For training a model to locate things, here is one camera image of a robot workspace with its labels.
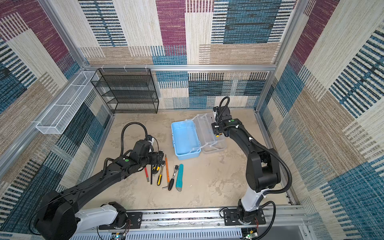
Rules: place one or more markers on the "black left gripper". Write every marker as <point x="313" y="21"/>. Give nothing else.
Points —
<point x="155" y="160"/>

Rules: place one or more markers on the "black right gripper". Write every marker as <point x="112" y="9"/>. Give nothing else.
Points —
<point x="215" y="130"/>

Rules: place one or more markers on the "yellow handled wrench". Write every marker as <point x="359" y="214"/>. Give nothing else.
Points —
<point x="160" y="177"/>

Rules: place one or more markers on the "red hex key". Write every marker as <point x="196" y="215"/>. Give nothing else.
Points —
<point x="147" y="175"/>

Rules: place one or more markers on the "teal utility knife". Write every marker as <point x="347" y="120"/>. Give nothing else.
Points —
<point x="179" y="182"/>

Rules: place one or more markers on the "light blue plastic tool box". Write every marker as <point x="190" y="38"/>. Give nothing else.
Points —
<point x="194" y="136"/>

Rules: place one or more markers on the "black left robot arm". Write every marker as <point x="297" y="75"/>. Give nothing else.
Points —
<point x="59" y="217"/>

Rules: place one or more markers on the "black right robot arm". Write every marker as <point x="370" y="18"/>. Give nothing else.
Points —
<point x="262" y="170"/>

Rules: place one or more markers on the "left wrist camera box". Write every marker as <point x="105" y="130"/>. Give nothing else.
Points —
<point x="150" y="139"/>

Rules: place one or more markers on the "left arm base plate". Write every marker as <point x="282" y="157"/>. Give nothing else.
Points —
<point x="129" y="220"/>

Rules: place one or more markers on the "black wire mesh shelf rack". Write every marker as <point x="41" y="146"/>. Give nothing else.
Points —
<point x="127" y="90"/>

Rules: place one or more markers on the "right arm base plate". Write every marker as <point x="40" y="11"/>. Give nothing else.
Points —
<point x="234" y="217"/>

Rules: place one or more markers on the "white wire mesh basket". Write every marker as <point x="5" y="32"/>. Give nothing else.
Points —
<point x="59" y="116"/>

